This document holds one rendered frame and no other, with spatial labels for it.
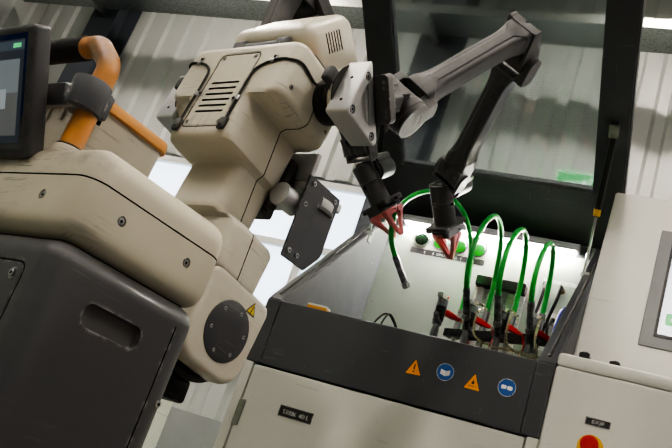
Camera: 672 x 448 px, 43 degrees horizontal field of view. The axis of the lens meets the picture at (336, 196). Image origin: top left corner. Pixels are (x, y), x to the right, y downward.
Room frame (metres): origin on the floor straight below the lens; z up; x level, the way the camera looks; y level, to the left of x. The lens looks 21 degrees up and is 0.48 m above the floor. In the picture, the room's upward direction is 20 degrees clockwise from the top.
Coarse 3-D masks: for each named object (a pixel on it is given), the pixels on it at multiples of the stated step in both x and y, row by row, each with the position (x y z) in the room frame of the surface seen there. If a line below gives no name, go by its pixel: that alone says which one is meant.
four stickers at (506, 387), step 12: (408, 360) 1.88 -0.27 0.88; (420, 360) 1.87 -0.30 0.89; (408, 372) 1.87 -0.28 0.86; (420, 372) 1.86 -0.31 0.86; (444, 372) 1.84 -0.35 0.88; (468, 372) 1.82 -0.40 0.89; (468, 384) 1.81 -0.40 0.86; (480, 384) 1.80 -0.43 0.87; (504, 384) 1.78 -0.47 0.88; (516, 384) 1.77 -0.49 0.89; (504, 396) 1.78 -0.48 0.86
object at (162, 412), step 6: (162, 402) 5.06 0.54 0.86; (168, 402) 5.09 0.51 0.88; (162, 408) 5.07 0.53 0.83; (168, 408) 5.11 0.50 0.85; (156, 414) 5.05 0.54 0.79; (162, 414) 5.09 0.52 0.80; (156, 420) 5.06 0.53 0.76; (162, 420) 5.10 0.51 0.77; (150, 426) 5.04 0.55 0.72; (156, 426) 5.08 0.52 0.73; (162, 426) 5.11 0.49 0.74; (150, 432) 5.06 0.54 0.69; (156, 432) 5.09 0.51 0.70; (150, 438) 5.07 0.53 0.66; (156, 438) 5.10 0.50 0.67; (144, 444) 5.05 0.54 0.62; (150, 444) 5.08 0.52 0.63; (156, 444) 5.12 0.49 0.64
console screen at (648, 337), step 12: (660, 240) 1.97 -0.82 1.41; (660, 252) 1.96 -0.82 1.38; (660, 264) 1.95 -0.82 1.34; (660, 276) 1.94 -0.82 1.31; (660, 288) 1.93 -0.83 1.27; (648, 300) 1.93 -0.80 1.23; (660, 300) 1.92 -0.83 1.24; (648, 312) 1.92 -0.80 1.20; (660, 312) 1.91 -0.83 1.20; (648, 324) 1.91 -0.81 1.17; (660, 324) 1.90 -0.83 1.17; (648, 336) 1.90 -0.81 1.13; (660, 336) 1.89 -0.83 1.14; (660, 348) 1.88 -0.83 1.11
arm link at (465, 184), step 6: (438, 162) 1.92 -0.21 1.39; (438, 174) 1.95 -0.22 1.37; (444, 180) 1.94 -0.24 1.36; (462, 180) 1.90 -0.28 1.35; (468, 180) 1.92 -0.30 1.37; (450, 186) 1.94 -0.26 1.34; (456, 186) 1.92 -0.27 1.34; (462, 186) 1.93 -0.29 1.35; (468, 186) 2.00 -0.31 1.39; (456, 192) 1.93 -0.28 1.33; (462, 192) 2.00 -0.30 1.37
